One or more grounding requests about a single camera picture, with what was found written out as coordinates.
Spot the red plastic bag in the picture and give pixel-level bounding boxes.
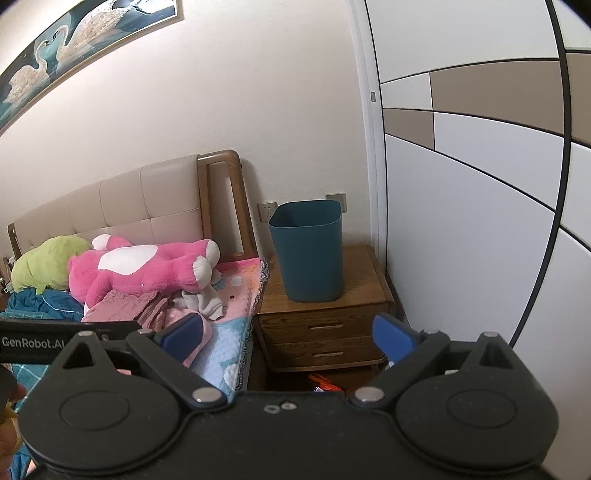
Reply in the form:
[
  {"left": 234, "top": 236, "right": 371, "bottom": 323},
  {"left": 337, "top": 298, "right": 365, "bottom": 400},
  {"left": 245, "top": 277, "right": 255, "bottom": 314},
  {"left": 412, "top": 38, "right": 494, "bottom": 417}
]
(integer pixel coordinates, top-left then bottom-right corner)
[{"left": 308, "top": 374, "right": 344, "bottom": 393}]

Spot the teal plastic trash bin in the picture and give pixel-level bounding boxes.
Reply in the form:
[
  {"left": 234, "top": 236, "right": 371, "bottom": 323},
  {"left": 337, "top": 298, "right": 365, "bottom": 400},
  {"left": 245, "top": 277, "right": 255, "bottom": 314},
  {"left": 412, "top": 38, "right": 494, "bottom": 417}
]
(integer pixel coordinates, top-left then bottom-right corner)
[{"left": 269, "top": 199, "right": 344, "bottom": 303}]

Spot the person left hand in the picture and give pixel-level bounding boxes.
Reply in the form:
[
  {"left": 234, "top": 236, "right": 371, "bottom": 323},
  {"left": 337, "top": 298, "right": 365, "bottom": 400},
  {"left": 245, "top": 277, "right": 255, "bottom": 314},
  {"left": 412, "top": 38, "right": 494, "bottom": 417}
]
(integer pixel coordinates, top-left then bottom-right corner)
[{"left": 1, "top": 366, "right": 26, "bottom": 479}]

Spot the blue blanket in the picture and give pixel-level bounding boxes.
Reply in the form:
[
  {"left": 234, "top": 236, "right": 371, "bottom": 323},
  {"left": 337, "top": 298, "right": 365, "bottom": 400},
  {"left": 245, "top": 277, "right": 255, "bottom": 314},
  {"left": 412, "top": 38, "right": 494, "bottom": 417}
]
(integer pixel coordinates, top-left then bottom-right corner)
[{"left": 1, "top": 288, "right": 84, "bottom": 479}]

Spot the pink clothing piece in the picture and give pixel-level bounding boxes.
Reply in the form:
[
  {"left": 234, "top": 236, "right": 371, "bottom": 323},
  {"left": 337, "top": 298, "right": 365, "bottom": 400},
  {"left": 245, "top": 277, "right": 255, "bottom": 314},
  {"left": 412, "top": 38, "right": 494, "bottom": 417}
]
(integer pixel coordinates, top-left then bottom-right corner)
[{"left": 82, "top": 291, "right": 168, "bottom": 331}]

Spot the pink patterned bed quilt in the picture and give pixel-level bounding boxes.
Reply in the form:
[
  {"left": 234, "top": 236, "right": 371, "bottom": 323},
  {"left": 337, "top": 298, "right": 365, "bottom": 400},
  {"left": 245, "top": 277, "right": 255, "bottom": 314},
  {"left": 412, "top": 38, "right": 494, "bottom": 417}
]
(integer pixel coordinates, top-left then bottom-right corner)
[{"left": 115, "top": 256, "right": 270, "bottom": 402}]

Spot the white grey cloth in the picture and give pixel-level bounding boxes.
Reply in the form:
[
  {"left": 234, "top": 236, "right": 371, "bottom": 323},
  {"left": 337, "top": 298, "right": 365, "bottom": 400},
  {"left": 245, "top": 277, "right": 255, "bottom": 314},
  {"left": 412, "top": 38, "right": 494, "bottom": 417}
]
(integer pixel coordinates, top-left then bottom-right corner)
[{"left": 172, "top": 269, "right": 224, "bottom": 321}]

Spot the green plush toy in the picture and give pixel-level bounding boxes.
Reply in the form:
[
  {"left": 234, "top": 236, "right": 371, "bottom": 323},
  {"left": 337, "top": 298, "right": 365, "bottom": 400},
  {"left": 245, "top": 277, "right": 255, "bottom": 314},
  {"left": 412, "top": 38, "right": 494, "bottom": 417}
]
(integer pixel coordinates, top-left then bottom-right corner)
[{"left": 11, "top": 235, "right": 90, "bottom": 294}]

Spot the wooden nightstand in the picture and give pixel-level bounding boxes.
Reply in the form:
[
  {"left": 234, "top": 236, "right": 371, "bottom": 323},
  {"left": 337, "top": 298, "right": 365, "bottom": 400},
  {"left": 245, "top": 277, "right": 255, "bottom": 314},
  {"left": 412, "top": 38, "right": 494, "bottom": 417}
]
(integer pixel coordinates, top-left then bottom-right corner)
[{"left": 249, "top": 245, "right": 396, "bottom": 392}]

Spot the pink plush toy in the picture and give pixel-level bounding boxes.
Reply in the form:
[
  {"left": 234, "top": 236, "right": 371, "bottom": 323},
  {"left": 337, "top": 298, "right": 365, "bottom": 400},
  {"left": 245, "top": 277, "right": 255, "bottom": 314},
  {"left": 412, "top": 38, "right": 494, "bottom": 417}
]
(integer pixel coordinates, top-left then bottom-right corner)
[{"left": 68, "top": 234, "right": 221, "bottom": 309}]

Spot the swan framed painting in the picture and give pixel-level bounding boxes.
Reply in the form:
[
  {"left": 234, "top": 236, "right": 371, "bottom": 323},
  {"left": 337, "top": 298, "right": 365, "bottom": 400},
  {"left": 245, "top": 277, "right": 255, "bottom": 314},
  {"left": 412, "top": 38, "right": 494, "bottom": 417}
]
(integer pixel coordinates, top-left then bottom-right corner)
[{"left": 1, "top": 1, "right": 181, "bottom": 131}]

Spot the right wall socket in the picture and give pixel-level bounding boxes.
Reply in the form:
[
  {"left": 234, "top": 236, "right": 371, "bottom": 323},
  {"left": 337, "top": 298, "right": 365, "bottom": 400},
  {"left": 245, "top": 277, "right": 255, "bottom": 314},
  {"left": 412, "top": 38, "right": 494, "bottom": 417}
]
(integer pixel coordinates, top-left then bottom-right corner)
[{"left": 325, "top": 193, "right": 348, "bottom": 213}]

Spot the wall socket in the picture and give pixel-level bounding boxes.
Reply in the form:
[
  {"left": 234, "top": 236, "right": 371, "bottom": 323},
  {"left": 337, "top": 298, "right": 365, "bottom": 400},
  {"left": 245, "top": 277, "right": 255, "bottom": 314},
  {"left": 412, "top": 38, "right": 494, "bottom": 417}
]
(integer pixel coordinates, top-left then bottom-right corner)
[
  {"left": 325, "top": 193, "right": 348, "bottom": 213},
  {"left": 257, "top": 201, "right": 277, "bottom": 223}
]

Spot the left wall socket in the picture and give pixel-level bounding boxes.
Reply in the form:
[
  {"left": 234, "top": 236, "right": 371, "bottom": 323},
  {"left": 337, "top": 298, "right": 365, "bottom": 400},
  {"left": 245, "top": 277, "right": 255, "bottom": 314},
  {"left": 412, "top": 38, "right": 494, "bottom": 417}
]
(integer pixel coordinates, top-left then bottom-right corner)
[{"left": 257, "top": 201, "right": 277, "bottom": 223}]

